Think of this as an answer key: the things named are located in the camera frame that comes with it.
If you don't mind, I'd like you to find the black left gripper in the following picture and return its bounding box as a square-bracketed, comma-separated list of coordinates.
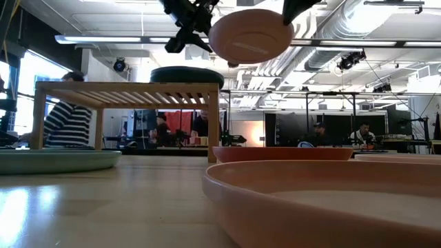
[160, 0, 220, 54]

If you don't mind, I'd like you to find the dark green plate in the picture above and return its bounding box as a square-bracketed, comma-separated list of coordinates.
[150, 65, 225, 90]

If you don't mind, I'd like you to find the pink plate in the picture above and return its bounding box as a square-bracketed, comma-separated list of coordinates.
[208, 8, 296, 65]

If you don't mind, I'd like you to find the red plate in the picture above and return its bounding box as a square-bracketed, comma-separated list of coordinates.
[212, 146, 354, 164]

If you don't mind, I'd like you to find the sage green plate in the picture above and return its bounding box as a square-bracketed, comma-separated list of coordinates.
[0, 148, 122, 176]

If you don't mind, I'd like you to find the peach plate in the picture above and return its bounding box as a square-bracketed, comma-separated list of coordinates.
[354, 154, 441, 165]

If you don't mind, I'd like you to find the terracotta brown plate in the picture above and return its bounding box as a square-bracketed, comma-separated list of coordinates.
[202, 159, 441, 248]

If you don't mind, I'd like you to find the wooden slatted shelf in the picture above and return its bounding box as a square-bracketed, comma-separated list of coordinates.
[30, 81, 221, 163]

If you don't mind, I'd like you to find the orange cloth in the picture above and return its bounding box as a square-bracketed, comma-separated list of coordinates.
[165, 110, 193, 137]

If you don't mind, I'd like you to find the long ceiling light strip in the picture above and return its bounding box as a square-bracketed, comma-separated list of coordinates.
[54, 34, 441, 49]

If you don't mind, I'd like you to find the person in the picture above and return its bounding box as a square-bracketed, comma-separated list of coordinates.
[191, 109, 224, 138]
[349, 122, 377, 145]
[150, 114, 172, 147]
[43, 71, 93, 149]
[305, 122, 334, 148]

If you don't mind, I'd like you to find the black backdrop panel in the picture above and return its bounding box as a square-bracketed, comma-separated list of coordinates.
[264, 112, 387, 152]

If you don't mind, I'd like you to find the black background monitor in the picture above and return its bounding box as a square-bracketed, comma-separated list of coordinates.
[386, 109, 413, 136]

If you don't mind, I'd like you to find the black ceiling camera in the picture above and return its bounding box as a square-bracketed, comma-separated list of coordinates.
[336, 50, 367, 72]

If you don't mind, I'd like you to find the black ceiling bracket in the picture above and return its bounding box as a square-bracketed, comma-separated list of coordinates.
[363, 0, 425, 14]

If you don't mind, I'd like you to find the black aluminium table frame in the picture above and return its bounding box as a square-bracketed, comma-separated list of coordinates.
[103, 146, 214, 156]

